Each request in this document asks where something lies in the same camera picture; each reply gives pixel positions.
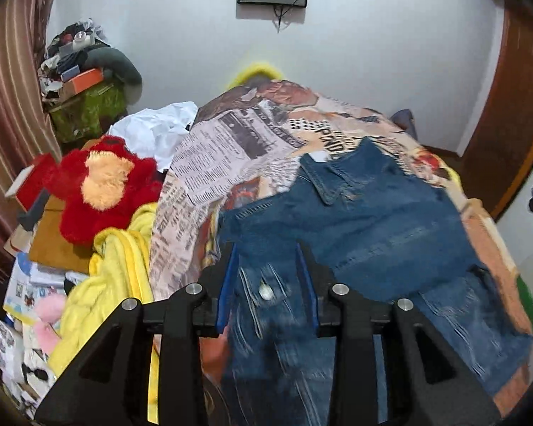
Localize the pile of papers and booklets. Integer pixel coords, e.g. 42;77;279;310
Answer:
0;253;72;413

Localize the blue denim jacket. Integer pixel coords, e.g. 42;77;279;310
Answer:
217;137;533;426

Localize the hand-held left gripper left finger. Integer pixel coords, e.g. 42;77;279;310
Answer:
34;242;241;426

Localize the yellow fleece blanket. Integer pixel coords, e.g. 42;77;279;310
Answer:
49;202;161;422

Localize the striped red curtain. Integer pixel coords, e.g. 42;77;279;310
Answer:
0;0;65;285

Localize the pile of clothes and clutter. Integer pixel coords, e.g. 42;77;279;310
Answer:
40;18;113;98

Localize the red plush toy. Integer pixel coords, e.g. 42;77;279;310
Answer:
55;135;163;247

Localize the newspaper printed blanket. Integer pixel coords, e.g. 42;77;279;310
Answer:
149;77;533;426

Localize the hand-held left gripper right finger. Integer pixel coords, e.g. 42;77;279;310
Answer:
294;243;500;426

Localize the white cloth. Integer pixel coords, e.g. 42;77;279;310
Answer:
111;102;199;172

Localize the black hanging cable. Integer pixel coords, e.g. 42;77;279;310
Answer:
273;4;295;33

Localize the red box with white lid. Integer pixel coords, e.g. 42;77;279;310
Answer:
4;153;61;212

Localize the dark grey block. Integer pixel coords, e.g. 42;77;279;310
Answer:
18;189;50;231

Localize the green patterned cabinet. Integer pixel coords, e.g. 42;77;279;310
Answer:
49;82;128;143

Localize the orange box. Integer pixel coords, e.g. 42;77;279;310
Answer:
58;69;106;98

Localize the pink plush toy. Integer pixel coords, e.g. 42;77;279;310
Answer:
32;294;68;355

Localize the grey pillow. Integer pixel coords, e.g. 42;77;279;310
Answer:
86;47;143;98

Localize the wooden door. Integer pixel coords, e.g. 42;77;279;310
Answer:
459;0;533;223

